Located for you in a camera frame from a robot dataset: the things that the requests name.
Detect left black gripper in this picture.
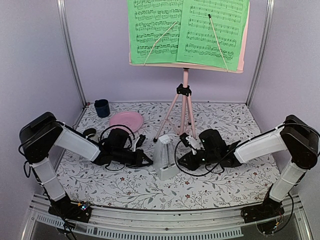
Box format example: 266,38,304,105
112,148,154,169

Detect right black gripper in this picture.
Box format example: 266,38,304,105
177,150,219,172

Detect white metronome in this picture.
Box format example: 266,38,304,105
152,134,179,181

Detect pink music stand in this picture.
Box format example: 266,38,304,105
128,17,251,143

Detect green sheet music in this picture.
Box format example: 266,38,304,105
176,0,250,72
127,0,183,65

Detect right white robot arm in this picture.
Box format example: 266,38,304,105
174,114,320,218

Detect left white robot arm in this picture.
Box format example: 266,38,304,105
18,111,153,217

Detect floral table mat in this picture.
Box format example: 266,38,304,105
57,102,280,210

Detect pink plate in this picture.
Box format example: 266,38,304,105
109,111,144,133

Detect small brown white jar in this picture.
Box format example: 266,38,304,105
82,128,97,139

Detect dark blue cup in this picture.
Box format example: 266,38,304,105
94,99,111,118

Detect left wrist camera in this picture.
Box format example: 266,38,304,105
132,134,146,152

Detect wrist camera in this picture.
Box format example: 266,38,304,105
179,132,201,155
132,134,146,152

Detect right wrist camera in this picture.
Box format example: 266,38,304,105
179,132,201,155

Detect front aluminium rail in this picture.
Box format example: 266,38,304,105
21,194,313,240

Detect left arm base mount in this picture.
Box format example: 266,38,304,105
48,196,92,223

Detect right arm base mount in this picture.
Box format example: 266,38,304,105
240,197,285,235

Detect right aluminium frame post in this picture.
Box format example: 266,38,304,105
245,0,275,108

